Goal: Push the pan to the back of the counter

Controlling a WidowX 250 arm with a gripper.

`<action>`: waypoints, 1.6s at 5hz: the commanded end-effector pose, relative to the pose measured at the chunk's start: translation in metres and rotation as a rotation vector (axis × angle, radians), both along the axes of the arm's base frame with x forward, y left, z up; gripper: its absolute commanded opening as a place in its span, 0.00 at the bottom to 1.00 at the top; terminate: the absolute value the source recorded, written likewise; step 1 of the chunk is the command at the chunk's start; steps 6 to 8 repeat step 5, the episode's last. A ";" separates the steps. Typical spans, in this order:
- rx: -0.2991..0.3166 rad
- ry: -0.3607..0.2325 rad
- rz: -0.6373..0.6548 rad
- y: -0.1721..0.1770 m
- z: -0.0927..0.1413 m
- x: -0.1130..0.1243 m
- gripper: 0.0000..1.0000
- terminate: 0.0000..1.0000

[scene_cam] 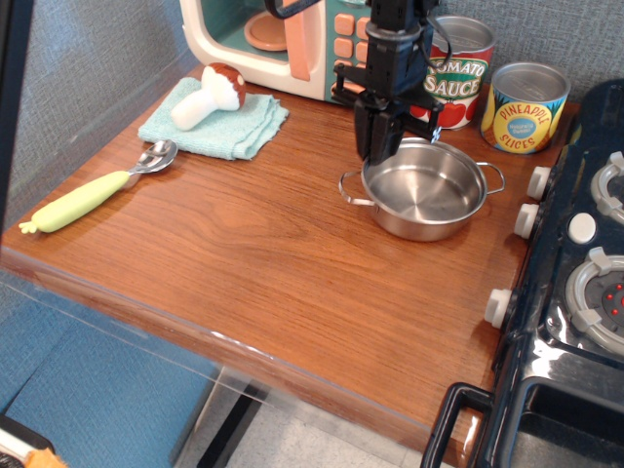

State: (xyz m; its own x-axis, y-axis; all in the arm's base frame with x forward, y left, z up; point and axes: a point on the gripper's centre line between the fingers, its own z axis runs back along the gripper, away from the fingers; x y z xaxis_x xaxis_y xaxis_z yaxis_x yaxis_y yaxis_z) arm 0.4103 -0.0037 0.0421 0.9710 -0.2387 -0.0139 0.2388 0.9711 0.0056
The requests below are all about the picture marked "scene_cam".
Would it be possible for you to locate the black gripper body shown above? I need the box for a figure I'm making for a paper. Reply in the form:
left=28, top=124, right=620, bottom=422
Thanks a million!
left=331, top=21, right=444, bottom=122

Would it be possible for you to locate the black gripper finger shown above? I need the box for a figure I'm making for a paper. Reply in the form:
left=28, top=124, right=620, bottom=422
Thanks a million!
left=354, top=97, right=408, bottom=166
left=402, top=114, right=442, bottom=142

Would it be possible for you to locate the small stainless steel pan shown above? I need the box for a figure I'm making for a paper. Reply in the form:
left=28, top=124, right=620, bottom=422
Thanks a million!
left=338, top=137, right=506, bottom=242

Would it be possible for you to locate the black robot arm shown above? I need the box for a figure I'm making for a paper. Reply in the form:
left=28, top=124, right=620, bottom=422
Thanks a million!
left=332, top=0, right=448, bottom=165

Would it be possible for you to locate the tomato sauce can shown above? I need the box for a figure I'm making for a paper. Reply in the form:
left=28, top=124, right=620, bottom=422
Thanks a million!
left=423, top=16, right=496, bottom=130

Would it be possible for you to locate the pineapple slices can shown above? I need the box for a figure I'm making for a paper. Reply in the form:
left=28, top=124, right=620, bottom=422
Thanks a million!
left=481, top=62, right=570, bottom=155

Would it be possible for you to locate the teal toy microwave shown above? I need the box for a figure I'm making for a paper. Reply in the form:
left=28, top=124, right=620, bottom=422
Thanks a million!
left=180, top=1, right=370, bottom=101

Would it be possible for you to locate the white stove knob rear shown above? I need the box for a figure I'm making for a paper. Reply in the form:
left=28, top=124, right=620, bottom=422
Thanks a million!
left=526, top=166, right=551, bottom=201

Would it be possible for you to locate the white stove knob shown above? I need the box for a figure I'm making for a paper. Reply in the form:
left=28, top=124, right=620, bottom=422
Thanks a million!
left=526, top=166, right=551, bottom=201
left=514, top=204, right=539, bottom=240
left=485, top=289, right=512, bottom=329

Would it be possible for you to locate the white stove knob middle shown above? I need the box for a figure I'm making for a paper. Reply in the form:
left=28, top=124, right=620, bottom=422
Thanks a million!
left=514, top=204, right=539, bottom=240

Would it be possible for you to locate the orange microwave turntable plate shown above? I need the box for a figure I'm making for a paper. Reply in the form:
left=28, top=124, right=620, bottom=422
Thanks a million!
left=244, top=12, right=287, bottom=52

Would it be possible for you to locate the light blue folded cloth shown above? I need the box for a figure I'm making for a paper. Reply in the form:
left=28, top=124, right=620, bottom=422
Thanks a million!
left=137, top=77, right=289, bottom=161

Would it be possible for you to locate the plush toy mushroom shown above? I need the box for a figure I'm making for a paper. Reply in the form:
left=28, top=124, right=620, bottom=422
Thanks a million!
left=171, top=62, right=247, bottom=131

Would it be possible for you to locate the white stove knob front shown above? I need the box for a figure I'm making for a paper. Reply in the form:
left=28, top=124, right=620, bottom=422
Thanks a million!
left=485, top=289, right=512, bottom=329

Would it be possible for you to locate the black toy stove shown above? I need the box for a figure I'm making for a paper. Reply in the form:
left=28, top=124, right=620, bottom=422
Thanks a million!
left=421, top=79, right=623, bottom=467

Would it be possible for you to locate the tray with orange object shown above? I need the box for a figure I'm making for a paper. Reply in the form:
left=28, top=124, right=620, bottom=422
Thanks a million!
left=1, top=414, right=67, bottom=468

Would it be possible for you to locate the spoon with green handle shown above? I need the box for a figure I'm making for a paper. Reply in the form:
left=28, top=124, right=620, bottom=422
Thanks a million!
left=19, top=139, right=178, bottom=234

